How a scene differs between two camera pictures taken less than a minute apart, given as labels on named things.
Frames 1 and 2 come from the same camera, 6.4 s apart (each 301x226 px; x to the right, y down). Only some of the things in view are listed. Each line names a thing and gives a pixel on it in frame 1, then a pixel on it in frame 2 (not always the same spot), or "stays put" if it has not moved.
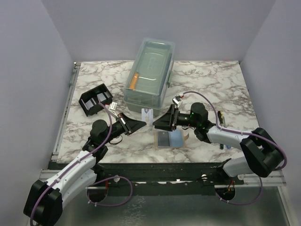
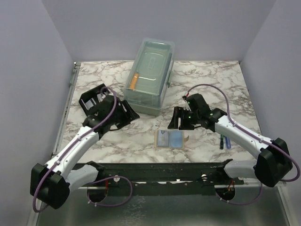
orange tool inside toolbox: x=133 y=82 stays put
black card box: x=90 y=100 stays put
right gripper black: x=169 y=120 to x=178 y=113
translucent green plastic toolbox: x=146 y=84 stays put
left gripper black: x=129 y=125 to x=130 y=115
